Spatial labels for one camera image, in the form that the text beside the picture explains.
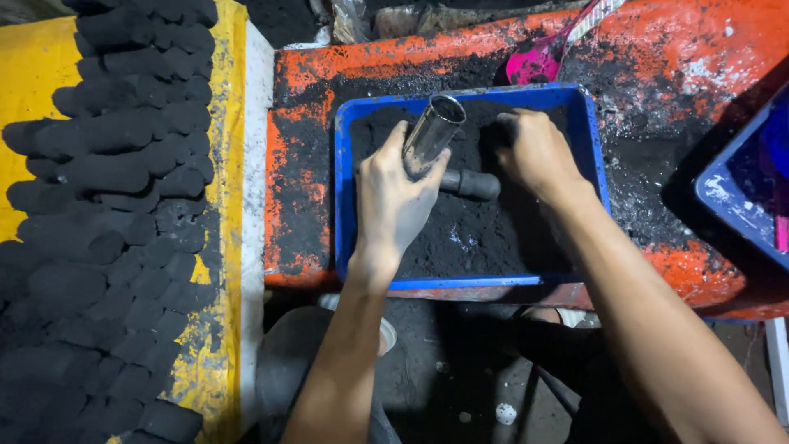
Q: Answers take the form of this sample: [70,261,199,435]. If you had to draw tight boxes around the person's right hand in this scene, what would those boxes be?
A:
[493,108,594,199]

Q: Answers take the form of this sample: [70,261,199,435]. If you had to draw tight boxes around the person's left hand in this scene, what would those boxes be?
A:
[354,120,454,273]

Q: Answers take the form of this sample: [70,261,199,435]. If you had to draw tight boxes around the shiny metal tube mould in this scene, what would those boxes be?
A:
[402,94,467,181]

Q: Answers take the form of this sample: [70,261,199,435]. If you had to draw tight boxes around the blue plastic tray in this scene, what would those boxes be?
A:
[333,83,612,291]
[694,83,789,272]

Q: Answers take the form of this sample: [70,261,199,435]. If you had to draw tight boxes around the black cylindrical plunger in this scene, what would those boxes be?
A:
[440,168,502,202]

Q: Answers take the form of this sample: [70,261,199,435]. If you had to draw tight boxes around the black charcoal powder heap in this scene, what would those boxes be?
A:
[349,100,577,280]

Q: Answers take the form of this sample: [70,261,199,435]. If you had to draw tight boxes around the pink plastic scoop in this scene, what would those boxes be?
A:
[505,0,625,86]

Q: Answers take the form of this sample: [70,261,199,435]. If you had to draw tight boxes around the orange painted work bench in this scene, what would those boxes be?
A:
[264,0,789,321]

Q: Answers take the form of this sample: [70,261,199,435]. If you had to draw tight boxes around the white board edge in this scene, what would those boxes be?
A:
[239,18,276,432]

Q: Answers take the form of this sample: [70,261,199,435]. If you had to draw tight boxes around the person's grey shorts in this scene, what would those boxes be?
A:
[254,305,403,444]

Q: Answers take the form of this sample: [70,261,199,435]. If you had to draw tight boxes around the pink stick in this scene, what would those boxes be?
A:
[772,179,789,252]

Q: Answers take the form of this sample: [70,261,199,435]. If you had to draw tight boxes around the pile of black charcoal briquettes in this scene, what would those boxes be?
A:
[0,0,219,444]

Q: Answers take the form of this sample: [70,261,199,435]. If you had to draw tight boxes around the white table leg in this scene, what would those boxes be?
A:
[764,317,789,428]

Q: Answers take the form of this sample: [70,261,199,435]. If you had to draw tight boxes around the yellow plastic sheet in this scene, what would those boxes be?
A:
[0,0,249,444]

